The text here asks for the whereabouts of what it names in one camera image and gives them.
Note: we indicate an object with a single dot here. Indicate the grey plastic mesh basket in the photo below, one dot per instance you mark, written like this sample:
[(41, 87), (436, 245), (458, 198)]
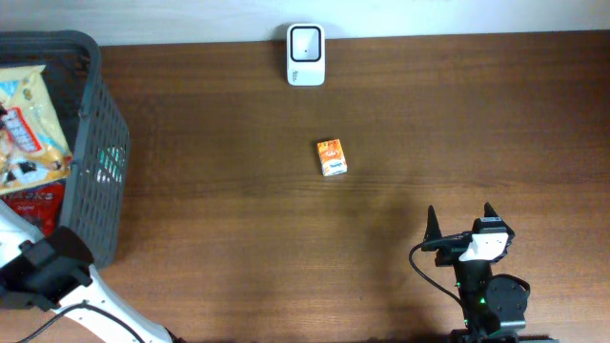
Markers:
[(96, 131)]

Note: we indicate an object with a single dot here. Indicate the beige wet wipes pack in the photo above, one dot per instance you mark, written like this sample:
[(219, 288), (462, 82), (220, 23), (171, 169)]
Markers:
[(34, 149)]

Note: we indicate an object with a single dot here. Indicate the white barcode scanner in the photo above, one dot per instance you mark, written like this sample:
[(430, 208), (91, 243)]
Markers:
[(306, 55)]

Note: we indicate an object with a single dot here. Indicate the orange tissue pack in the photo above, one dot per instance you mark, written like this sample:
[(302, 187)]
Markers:
[(332, 158)]

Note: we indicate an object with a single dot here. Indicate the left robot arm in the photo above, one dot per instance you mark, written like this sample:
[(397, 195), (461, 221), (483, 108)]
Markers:
[(56, 273)]

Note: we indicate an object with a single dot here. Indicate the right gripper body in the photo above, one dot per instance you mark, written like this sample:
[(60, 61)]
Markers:
[(450, 255)]

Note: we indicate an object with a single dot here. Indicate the red candy bag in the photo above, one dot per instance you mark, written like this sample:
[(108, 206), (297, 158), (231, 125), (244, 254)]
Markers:
[(39, 206)]

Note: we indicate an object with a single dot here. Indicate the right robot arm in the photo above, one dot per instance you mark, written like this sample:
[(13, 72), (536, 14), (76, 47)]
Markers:
[(493, 305)]

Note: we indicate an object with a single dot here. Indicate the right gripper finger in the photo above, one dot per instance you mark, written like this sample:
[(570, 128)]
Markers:
[(432, 232), (489, 211)]

